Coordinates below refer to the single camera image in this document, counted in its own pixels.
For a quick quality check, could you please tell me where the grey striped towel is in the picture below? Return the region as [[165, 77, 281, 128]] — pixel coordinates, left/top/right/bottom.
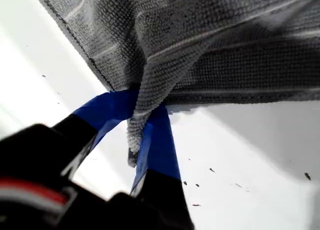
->
[[31, 0, 320, 168]]

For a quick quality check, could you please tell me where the gripper red white wire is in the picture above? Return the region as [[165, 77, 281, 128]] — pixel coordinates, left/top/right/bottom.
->
[[0, 176, 70, 213]]

